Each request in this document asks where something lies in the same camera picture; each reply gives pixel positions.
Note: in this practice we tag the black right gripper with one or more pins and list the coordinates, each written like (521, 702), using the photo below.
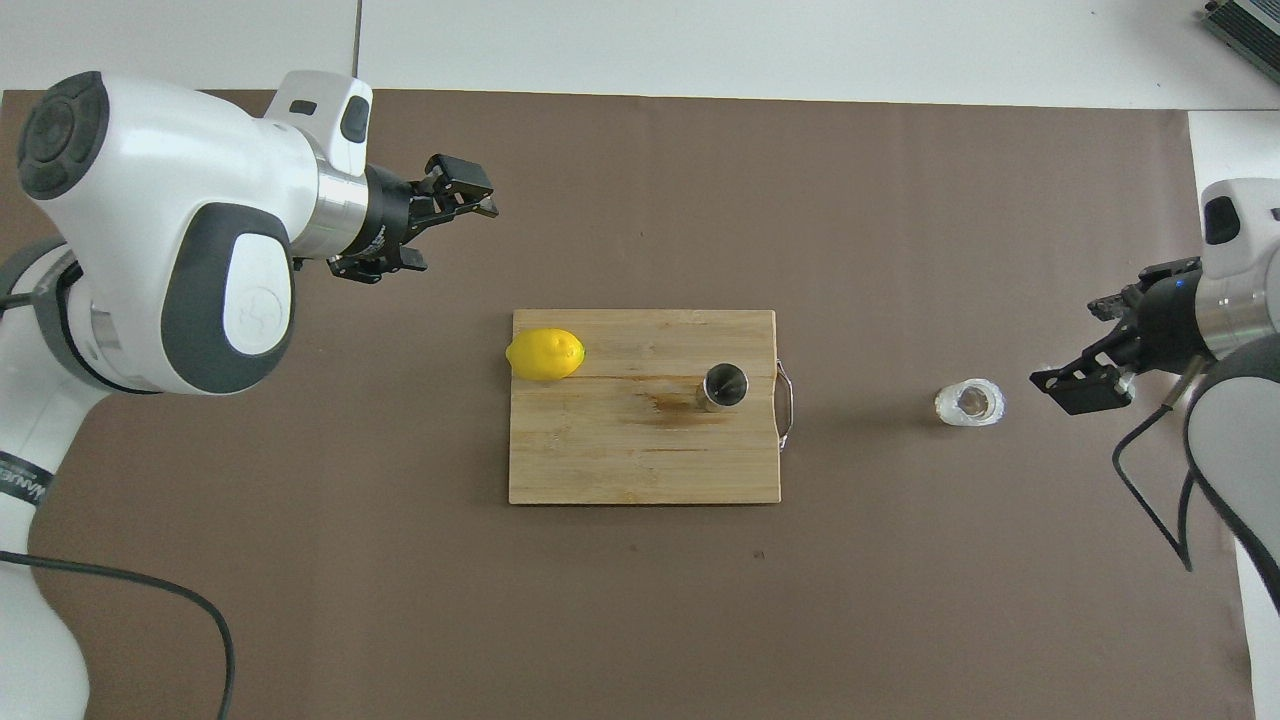
(1170, 320)

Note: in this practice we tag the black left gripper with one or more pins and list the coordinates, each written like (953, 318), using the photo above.
(390, 215)

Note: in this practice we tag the small clear glass cup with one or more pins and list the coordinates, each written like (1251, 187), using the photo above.
(948, 405)

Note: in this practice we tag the steel double jigger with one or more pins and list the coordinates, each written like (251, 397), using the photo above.
(722, 385)

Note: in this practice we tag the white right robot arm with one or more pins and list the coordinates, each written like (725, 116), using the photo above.
(1250, 210)

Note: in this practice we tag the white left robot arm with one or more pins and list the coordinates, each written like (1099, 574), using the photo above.
(150, 200)

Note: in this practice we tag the yellow lemon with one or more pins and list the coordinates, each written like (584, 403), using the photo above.
(545, 355)

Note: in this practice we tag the wooden cutting board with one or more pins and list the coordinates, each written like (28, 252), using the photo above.
(600, 450)

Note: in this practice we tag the grey ribbed metal device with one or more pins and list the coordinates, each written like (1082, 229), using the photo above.
(1250, 20)

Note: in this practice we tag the brown paper table mat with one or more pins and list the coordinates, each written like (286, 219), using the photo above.
(500, 620)

